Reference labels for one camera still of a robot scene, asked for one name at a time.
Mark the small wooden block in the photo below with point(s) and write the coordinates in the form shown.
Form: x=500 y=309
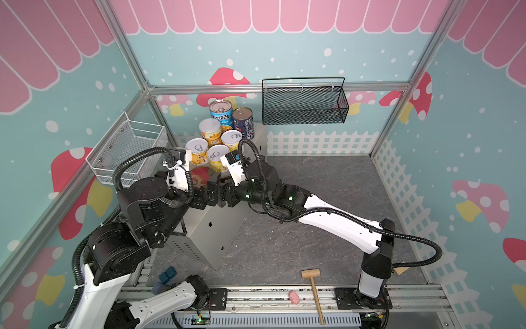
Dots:
x=400 y=270

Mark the pink eraser blob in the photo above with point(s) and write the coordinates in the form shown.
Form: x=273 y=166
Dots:
x=294 y=297

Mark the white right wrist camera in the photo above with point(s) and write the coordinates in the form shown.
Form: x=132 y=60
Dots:
x=232 y=162

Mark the black wire mesh basket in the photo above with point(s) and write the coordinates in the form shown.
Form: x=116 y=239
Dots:
x=301 y=101

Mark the wooden mallet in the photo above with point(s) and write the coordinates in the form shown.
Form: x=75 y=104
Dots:
x=311 y=275

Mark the teal small block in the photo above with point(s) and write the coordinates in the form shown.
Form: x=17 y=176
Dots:
x=167 y=275

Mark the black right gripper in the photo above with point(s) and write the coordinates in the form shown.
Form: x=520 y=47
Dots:
x=230 y=195

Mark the dark chopped tomatoes can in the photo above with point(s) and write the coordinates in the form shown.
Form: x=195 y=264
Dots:
x=243 y=122

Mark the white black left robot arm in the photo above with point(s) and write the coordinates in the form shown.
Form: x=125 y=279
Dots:
x=149 y=211

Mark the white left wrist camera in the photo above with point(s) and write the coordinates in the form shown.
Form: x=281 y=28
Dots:
x=177 y=173

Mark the green yellow white lid can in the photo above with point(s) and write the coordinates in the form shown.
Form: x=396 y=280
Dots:
x=211 y=131

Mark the grey metal cabinet counter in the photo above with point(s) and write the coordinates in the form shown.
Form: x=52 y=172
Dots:
x=210 y=233

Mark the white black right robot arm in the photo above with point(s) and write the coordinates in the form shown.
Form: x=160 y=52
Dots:
x=255 y=182

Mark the red lid tin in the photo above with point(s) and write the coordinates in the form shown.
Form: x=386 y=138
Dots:
x=200 y=176

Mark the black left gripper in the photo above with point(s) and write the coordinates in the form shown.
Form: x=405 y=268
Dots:
x=201 y=201

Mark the yellow can silver lid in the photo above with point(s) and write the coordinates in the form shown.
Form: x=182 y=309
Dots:
x=198 y=148

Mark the blue chicken noodle soup can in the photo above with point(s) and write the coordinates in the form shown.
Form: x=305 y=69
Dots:
x=222 y=111

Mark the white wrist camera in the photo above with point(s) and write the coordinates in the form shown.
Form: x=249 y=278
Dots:
x=177 y=173
x=232 y=162

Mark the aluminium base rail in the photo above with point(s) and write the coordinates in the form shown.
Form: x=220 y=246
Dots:
x=409 y=306

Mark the white wire mesh basket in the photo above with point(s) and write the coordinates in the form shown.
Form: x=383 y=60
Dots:
x=125 y=139

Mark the white lid small can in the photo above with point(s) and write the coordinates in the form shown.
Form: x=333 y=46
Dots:
x=231 y=139

